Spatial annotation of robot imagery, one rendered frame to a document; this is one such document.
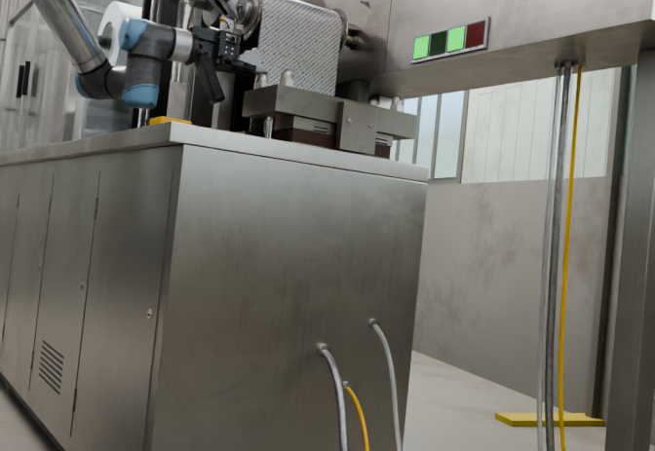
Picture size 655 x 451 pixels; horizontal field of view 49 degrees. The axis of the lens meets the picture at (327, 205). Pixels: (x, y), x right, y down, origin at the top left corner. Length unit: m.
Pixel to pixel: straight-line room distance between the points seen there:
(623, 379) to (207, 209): 0.87
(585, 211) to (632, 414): 2.15
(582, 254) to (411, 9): 2.00
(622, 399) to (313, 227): 0.70
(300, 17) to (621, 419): 1.18
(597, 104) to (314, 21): 2.04
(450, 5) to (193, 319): 0.92
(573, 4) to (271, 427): 1.04
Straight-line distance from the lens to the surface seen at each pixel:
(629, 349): 1.53
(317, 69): 1.90
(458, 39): 1.71
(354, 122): 1.68
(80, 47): 1.71
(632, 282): 1.53
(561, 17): 1.53
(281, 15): 1.87
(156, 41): 1.67
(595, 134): 3.65
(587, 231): 3.58
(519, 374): 3.95
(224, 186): 1.46
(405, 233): 1.72
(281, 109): 1.60
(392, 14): 1.94
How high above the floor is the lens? 0.72
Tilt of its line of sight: 2 degrees up
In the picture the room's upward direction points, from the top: 6 degrees clockwise
